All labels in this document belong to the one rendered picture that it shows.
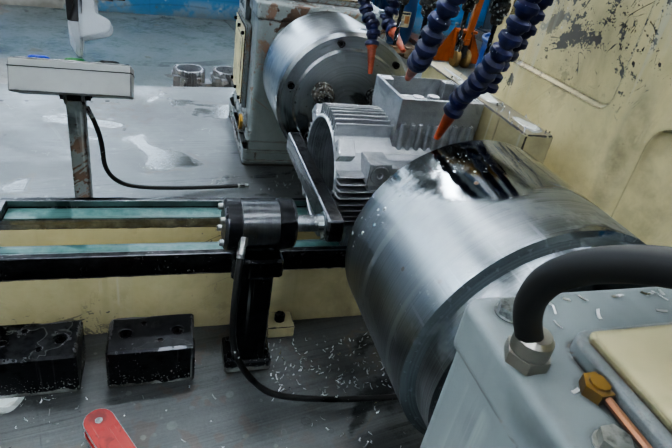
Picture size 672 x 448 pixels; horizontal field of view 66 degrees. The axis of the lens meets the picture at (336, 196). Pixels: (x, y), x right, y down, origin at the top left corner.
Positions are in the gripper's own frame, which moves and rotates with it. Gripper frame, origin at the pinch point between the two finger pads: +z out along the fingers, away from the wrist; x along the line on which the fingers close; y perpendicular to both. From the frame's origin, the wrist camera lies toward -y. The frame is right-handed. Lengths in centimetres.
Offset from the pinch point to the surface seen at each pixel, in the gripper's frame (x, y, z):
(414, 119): -30, 45, 9
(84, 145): 1.9, 0.9, 15.2
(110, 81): -3.5, 5.4, 5.0
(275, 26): 14.5, 34.3, -9.2
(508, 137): -37, 54, 11
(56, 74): -3.6, -2.0, 4.5
